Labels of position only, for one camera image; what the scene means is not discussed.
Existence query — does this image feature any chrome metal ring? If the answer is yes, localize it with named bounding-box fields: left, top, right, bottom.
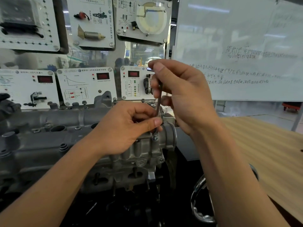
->
left=190, top=164, right=259, bottom=224

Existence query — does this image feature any person's left hand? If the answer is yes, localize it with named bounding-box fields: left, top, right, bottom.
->
left=91, top=101, right=164, bottom=157

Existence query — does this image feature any person's left forearm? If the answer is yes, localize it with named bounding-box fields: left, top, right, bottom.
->
left=0, top=135, right=107, bottom=227

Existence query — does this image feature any person's right forearm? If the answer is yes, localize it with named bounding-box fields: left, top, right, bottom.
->
left=189, top=119, right=291, bottom=227

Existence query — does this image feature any person's right hand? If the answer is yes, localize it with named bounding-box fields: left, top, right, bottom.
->
left=147, top=59, right=219, bottom=136

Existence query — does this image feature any white panel with black module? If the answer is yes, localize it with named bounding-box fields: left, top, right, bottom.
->
left=0, top=0, right=61, bottom=52

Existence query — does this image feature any white panel with injector parts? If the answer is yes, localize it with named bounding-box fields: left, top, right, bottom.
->
left=66, top=0, right=116, bottom=49

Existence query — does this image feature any white panel with round disc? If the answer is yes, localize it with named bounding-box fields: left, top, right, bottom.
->
left=116, top=0, right=173, bottom=44

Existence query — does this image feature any white panel with green lights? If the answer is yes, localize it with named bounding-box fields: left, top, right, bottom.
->
left=120, top=66, right=157, bottom=101

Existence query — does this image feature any large whiteboard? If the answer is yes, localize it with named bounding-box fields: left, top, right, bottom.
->
left=171, top=0, right=303, bottom=102

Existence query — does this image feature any white panel with black sensor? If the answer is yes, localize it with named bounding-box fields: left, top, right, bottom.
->
left=0, top=69, right=60, bottom=110

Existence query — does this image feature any red cart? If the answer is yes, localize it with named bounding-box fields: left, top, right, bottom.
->
left=282, top=102, right=302, bottom=113

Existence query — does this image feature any white panel with curve diagram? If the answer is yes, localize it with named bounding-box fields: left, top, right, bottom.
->
left=57, top=67, right=118, bottom=107

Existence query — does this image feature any thin metal hex key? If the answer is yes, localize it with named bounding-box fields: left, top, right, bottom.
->
left=153, top=81, right=164, bottom=136

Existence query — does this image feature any grey metal engine block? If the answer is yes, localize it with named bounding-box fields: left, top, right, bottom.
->
left=0, top=91, right=177, bottom=195

